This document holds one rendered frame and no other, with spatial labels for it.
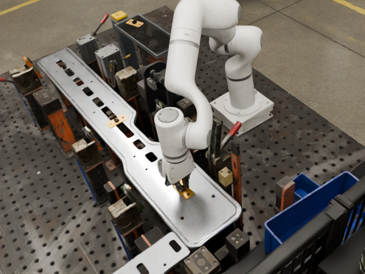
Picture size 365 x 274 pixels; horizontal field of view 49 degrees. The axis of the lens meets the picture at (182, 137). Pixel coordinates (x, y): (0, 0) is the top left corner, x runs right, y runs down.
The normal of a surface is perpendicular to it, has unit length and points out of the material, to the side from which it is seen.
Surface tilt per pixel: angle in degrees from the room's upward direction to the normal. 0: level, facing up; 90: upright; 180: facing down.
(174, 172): 90
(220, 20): 80
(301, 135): 0
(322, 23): 0
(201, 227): 0
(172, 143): 89
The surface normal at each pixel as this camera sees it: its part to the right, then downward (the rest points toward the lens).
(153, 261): -0.12, -0.69
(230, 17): 0.51, 0.32
